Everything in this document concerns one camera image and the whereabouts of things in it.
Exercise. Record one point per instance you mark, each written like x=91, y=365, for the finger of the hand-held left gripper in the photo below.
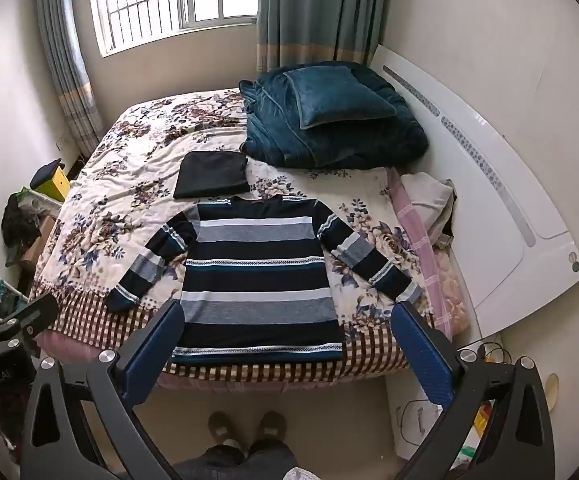
x=24, y=320

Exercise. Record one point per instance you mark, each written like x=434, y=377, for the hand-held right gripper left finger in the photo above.
x=152, y=345

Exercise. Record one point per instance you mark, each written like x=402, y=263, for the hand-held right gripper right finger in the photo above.
x=422, y=355

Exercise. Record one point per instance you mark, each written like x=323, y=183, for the striped knit sweater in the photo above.
x=257, y=280

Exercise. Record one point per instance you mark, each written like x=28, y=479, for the dark clothes pile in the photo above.
x=19, y=225

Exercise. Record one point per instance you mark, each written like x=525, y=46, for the white flat box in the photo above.
x=414, y=420

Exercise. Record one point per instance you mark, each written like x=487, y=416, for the cardboard box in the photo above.
x=36, y=247

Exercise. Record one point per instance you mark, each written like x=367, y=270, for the pink checked sheet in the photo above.
x=427, y=260

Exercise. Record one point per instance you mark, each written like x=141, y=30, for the grey slipper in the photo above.
x=222, y=427
x=272, y=427

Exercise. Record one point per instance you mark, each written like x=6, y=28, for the round beige object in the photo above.
x=552, y=392

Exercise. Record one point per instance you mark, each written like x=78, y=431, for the yellow box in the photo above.
x=55, y=186

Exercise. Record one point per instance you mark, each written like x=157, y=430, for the dark cap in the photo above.
x=44, y=172

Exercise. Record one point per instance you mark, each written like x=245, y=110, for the white bed headboard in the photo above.
x=489, y=220

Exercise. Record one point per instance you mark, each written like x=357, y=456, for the beige crumpled cloth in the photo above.
x=427, y=200

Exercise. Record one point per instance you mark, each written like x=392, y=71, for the person's right leg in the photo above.
x=272, y=460

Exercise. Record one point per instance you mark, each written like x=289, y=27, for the black folded cloth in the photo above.
x=212, y=175

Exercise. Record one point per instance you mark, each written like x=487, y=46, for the floral bed blanket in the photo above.
x=134, y=160

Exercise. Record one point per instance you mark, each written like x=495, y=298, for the teal folded duvet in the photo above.
x=349, y=145

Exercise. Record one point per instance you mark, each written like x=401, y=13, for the teal pillow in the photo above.
x=337, y=97

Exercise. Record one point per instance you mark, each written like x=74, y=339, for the barred window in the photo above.
x=169, y=0

